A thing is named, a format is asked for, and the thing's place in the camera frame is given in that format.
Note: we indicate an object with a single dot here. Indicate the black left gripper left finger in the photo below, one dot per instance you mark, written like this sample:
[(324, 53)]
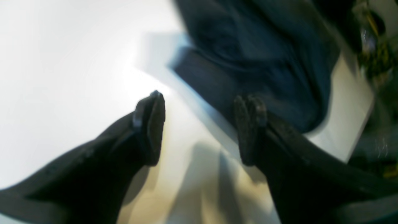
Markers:
[(87, 184)]

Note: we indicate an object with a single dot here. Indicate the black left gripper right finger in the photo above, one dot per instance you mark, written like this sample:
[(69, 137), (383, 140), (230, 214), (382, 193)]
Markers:
[(308, 185)]

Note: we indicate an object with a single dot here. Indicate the black T-shirt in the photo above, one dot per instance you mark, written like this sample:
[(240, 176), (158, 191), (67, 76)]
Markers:
[(279, 50)]

